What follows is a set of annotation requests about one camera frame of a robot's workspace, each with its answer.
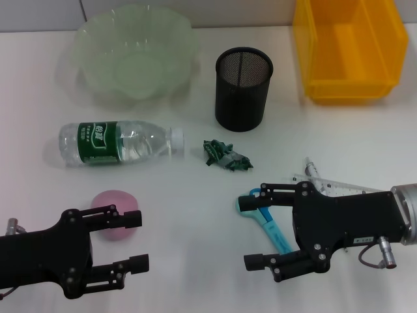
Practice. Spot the green plastic wrapper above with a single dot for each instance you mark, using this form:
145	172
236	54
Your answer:
224	158

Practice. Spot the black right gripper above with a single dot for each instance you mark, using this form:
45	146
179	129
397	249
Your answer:
345	218

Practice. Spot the blue scissors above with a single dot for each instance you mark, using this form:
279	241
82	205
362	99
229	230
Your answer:
277	234

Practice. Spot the clear plastic ruler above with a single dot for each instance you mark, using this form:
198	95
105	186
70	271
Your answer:
342	188

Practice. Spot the translucent green fruit plate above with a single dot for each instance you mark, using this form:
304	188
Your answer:
137	68

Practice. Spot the black mesh pen holder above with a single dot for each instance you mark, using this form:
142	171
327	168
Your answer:
241	104

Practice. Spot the water bottle green label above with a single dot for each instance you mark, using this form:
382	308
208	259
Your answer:
97	143

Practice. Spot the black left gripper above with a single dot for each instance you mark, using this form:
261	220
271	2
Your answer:
42	254

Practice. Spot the yellow plastic bin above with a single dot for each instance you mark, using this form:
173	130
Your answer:
352	58

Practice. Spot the white grey pen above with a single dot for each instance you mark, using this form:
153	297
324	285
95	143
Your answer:
311	169

